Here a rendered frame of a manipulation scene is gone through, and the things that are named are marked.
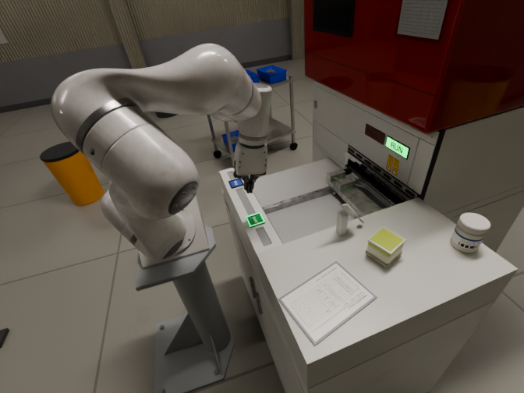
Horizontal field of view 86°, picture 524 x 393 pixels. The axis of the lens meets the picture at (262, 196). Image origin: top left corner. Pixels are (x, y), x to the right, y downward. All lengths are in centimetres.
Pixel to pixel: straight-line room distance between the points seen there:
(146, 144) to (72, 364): 190
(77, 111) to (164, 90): 11
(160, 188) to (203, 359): 153
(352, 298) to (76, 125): 70
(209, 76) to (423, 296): 72
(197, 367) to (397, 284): 127
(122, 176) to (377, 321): 65
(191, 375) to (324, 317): 117
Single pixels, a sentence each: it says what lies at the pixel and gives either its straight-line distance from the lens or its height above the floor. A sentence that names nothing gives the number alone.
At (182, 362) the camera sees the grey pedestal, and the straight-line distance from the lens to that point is 186.
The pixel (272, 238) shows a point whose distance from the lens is 94.
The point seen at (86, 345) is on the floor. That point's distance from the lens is 221.
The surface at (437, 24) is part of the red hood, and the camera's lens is 95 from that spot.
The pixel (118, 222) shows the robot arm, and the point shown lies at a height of 121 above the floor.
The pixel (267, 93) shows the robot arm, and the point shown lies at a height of 141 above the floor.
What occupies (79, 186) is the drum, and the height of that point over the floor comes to 23.
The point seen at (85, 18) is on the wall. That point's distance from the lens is 732.
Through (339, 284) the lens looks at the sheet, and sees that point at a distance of 83.
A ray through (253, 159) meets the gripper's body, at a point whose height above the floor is 122.
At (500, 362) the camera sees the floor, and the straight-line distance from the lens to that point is 203.
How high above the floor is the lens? 164
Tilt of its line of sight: 37 degrees down
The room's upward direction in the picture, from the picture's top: 8 degrees counter-clockwise
